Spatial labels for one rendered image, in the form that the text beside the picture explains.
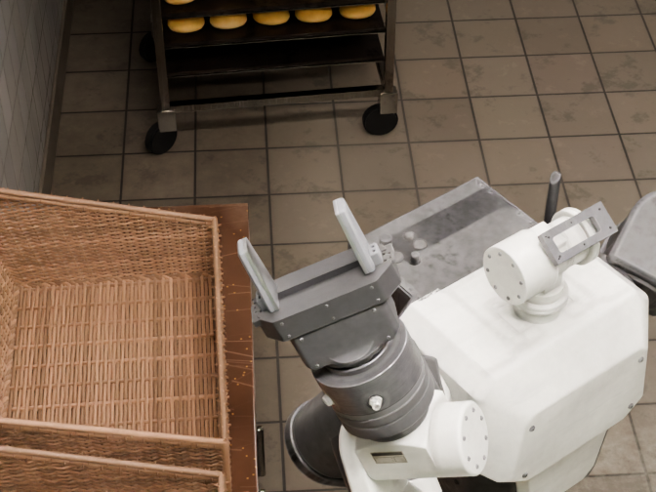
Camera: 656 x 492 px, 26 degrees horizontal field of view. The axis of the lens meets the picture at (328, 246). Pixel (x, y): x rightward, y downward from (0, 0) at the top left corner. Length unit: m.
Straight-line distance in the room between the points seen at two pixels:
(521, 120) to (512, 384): 2.67
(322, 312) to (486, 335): 0.42
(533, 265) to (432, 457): 0.30
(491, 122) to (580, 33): 0.55
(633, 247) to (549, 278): 0.20
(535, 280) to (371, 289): 0.37
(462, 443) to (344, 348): 0.14
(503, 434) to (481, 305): 0.14
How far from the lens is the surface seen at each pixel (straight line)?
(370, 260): 1.12
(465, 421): 1.23
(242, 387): 2.57
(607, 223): 1.50
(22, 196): 2.64
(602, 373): 1.56
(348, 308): 1.13
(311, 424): 1.50
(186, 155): 3.99
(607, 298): 1.58
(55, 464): 2.24
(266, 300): 1.14
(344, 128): 4.06
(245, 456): 2.47
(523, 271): 1.45
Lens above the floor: 2.50
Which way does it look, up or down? 43 degrees down
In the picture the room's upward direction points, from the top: straight up
